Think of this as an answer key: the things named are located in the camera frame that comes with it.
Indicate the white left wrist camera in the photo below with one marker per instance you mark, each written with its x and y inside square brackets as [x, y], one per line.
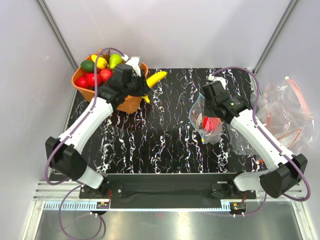
[134, 62]

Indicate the yellow toy pear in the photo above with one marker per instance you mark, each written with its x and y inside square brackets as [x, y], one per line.
[100, 62]

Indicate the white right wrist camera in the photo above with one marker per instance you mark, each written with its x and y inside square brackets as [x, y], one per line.
[217, 79]

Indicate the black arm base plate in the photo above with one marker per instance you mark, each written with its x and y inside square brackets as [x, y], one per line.
[123, 186]

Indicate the green toy lime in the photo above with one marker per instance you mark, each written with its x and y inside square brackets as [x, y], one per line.
[88, 66]

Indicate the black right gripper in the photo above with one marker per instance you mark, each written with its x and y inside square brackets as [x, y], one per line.
[207, 112]

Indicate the orange plastic fruit basket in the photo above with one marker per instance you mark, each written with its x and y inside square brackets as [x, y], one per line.
[130, 104]

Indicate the red toy apple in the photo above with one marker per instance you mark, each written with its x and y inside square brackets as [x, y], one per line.
[210, 123]
[90, 79]
[81, 82]

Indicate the clear blue zip top bag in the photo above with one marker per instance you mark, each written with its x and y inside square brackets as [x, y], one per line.
[196, 115]

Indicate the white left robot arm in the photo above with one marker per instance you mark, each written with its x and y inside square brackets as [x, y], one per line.
[64, 153]

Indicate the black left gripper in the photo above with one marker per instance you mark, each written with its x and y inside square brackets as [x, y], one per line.
[144, 89]

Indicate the black marble pattern mat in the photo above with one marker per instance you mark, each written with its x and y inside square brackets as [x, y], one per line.
[158, 138]

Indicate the yellow toy banana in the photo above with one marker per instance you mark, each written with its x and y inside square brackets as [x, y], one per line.
[156, 78]

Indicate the small red toy fruit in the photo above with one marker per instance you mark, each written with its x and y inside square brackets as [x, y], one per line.
[106, 74]

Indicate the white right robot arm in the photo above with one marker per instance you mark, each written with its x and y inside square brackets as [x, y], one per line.
[284, 169]

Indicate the green toy pear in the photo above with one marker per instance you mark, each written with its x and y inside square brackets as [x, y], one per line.
[114, 60]

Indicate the pile of spare plastic bags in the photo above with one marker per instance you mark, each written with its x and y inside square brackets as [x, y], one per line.
[283, 111]

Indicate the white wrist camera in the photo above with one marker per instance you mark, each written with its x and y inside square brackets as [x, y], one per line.
[217, 79]
[134, 62]

